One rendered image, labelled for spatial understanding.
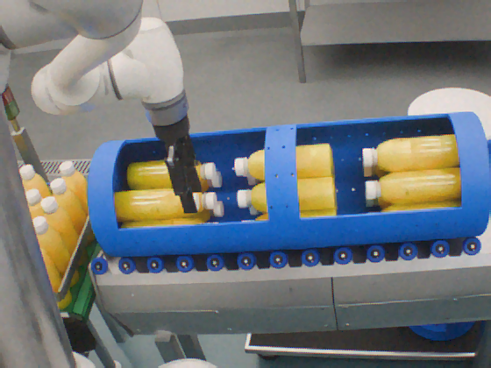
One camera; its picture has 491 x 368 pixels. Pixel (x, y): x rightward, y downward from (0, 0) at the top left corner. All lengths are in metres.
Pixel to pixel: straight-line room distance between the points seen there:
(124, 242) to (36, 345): 0.65
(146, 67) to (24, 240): 0.51
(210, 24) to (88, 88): 3.79
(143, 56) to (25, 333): 0.57
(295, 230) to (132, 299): 0.49
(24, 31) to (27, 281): 0.29
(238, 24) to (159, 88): 3.69
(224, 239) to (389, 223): 0.36
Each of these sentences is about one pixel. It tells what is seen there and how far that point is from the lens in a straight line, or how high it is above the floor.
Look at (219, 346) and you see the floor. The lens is 2.44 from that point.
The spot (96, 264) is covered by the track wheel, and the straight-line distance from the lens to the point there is 1.49.
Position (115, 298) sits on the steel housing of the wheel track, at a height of 0.87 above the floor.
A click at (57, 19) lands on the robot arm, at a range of 0.57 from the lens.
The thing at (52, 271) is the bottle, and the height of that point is 1.02.
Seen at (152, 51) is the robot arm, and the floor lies 1.52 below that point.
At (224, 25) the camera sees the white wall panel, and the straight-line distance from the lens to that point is 4.80.
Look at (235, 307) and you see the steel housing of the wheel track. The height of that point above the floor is 0.84.
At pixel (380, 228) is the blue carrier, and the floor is 1.08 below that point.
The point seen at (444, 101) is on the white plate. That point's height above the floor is 1.04.
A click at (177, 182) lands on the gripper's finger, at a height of 1.23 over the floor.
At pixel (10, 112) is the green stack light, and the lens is 1.85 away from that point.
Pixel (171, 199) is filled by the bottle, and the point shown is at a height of 1.14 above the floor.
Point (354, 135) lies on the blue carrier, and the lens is 1.42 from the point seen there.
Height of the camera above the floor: 1.95
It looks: 38 degrees down
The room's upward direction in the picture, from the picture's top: 12 degrees counter-clockwise
